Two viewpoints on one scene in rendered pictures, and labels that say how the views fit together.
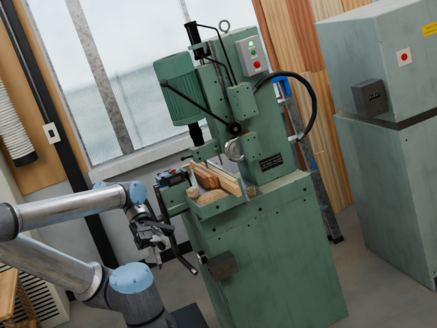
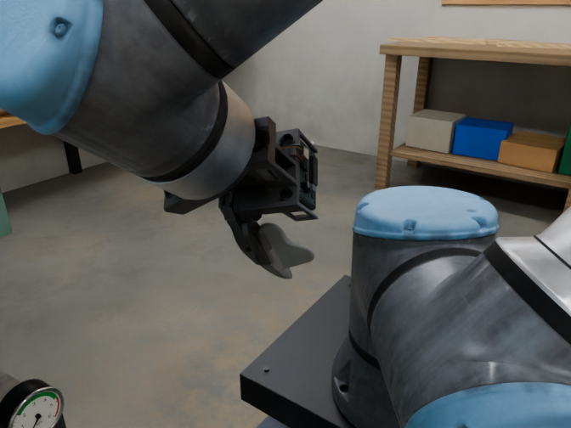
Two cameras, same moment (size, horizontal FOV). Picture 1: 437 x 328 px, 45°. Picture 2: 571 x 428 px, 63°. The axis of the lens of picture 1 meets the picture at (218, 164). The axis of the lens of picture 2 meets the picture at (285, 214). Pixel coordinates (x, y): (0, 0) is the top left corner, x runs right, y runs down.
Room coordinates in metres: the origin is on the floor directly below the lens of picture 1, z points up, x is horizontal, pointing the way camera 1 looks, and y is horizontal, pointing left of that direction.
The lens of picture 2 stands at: (2.17, 0.66, 1.07)
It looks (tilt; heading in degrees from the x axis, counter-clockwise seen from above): 24 degrees down; 226
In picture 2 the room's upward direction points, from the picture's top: straight up
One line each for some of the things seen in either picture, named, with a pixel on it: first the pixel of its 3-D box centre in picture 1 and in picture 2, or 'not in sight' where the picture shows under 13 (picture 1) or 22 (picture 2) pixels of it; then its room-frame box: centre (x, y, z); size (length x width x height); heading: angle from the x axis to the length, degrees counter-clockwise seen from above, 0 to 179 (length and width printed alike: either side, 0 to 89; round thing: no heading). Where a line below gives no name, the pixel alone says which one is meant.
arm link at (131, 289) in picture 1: (134, 291); (419, 270); (1.74, 0.44, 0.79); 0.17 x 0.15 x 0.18; 49
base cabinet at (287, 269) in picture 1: (263, 264); not in sight; (2.45, -0.06, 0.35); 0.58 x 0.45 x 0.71; 105
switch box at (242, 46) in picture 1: (251, 55); not in sight; (2.36, -0.29, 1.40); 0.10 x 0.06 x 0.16; 105
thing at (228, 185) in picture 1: (212, 176); not in sight; (2.37, 0.04, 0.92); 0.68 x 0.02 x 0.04; 15
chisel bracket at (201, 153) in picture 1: (206, 151); not in sight; (2.42, 0.04, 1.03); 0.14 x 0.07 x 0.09; 105
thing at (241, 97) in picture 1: (242, 101); not in sight; (2.32, -0.19, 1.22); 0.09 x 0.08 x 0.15; 105
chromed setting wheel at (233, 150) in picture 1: (237, 149); not in sight; (2.33, -0.10, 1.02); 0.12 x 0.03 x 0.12; 105
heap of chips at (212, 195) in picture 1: (211, 194); not in sight; (2.14, 0.07, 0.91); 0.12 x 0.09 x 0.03; 105
